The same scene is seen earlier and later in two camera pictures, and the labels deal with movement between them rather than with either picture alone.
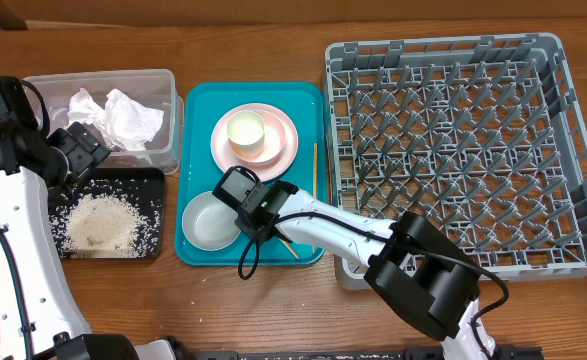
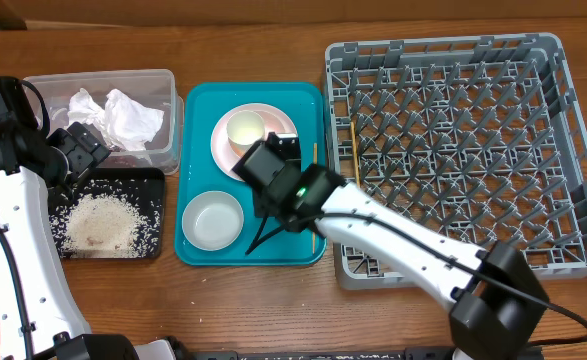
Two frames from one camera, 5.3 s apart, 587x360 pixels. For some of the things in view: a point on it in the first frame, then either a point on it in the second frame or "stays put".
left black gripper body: (82, 154) stays put
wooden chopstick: (291, 249) -> (355, 154)
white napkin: (127, 123) stays put
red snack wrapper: (120, 161) stays put
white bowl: (208, 223) stays put
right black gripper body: (263, 238) -> (269, 199)
